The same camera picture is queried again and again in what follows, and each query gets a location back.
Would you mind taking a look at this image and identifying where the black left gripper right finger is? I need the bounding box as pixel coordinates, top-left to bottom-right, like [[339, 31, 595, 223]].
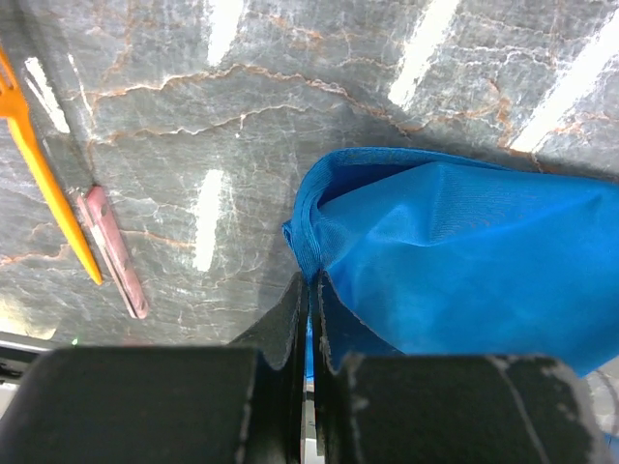
[[309, 273, 614, 463]]

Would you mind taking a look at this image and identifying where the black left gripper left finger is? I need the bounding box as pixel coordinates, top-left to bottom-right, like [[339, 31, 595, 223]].
[[1, 275, 307, 463]]

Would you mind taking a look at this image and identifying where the blue cloth napkin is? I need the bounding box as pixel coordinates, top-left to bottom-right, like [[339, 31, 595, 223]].
[[282, 147, 618, 375]]

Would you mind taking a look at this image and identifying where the orange plastic fork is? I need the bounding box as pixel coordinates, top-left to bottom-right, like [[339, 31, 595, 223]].
[[1, 49, 103, 285]]

